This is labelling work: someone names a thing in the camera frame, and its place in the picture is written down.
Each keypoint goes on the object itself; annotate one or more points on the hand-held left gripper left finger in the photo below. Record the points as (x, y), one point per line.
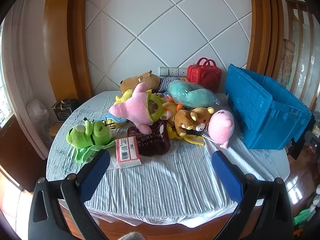
(95, 172)

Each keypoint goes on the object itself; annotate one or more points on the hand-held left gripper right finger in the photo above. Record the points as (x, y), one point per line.
(227, 177)

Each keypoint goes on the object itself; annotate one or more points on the green frog plush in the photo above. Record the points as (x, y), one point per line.
(80, 132)

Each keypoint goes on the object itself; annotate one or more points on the blue plastic crate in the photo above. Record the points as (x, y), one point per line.
(252, 105)

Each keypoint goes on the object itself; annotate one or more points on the teal neck pillow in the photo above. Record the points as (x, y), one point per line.
(190, 93)

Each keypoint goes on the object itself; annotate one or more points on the white pink tissue pack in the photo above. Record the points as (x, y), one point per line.
(127, 152)

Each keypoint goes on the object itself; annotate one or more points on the pink round plush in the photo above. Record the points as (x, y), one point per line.
(221, 127)

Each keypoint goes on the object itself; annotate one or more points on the light blue spotted plush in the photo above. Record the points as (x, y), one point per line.
(113, 118)

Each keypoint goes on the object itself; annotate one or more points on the dark maroon cloth bag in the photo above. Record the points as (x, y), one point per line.
(152, 142)

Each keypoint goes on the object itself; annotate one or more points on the brown bear plush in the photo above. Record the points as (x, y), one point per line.
(190, 121)

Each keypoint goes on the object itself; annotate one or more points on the black box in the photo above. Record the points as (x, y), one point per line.
(62, 112)

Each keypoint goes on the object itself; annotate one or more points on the pink starfish plush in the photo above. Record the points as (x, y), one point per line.
(135, 107)

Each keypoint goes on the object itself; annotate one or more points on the yellow red-cheeked plush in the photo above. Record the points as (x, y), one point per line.
(125, 96)

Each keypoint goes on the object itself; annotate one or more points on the green plastic item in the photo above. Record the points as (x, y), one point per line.
(302, 217)

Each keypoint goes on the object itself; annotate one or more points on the yellow orange giraffe plush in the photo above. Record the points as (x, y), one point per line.
(172, 108)

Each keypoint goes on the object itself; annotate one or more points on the brown plush with striped shirt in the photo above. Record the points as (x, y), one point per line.
(140, 81)

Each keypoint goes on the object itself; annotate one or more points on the red mini suitcase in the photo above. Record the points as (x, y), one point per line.
(203, 76)

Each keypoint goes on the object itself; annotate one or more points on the rolled woven mat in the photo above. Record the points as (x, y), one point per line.
(288, 62)

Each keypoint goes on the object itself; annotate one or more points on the white curtain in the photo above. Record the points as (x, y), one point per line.
(22, 55)

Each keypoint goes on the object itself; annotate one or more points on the glass partition with wooden slats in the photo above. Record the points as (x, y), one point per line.
(305, 55)

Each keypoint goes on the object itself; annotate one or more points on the grey wall single-hole socket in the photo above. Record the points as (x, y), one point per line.
(183, 72)

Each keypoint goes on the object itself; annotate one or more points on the wooden frame post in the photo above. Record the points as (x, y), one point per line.
(70, 42)
(265, 30)

